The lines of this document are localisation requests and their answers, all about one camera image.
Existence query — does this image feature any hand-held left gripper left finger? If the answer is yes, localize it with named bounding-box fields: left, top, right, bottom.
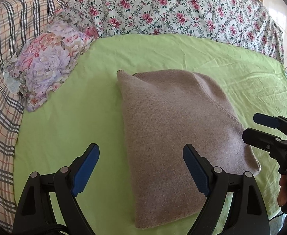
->
left=12, top=143, right=100, bottom=235

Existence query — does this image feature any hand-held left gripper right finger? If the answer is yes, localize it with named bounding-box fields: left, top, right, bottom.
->
left=183, top=144, right=271, bottom=235

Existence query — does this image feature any light green bed sheet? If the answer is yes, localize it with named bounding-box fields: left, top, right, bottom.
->
left=12, top=34, right=287, bottom=235

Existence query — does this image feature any plaid blanket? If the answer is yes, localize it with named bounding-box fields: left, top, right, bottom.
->
left=0, top=0, right=72, bottom=233

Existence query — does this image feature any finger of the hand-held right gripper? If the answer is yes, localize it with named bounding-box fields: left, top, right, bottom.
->
left=242, top=128, right=287, bottom=153
left=253, top=113, right=287, bottom=136

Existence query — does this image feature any beige knit sweater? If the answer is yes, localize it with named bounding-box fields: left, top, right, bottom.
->
left=116, top=70, right=261, bottom=230

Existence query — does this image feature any purple pink floral pillow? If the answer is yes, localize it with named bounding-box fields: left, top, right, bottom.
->
left=4, top=20, right=99, bottom=113

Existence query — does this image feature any white rose print duvet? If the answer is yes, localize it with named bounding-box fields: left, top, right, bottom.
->
left=65, top=0, right=285, bottom=64

